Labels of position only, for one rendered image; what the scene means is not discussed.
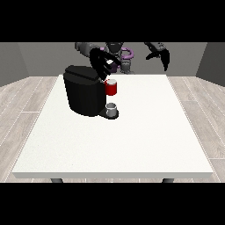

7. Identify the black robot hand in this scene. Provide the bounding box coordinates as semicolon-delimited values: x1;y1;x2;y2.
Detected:
145;46;171;72
89;47;121;82

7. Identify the red pod holder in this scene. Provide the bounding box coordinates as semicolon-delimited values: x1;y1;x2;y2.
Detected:
104;78;119;97

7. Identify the black coffee machine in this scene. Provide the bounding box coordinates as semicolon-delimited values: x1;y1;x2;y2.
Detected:
62;64;120;120

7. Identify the small grey cup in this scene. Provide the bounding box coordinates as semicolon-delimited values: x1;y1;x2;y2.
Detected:
105;102;119;118

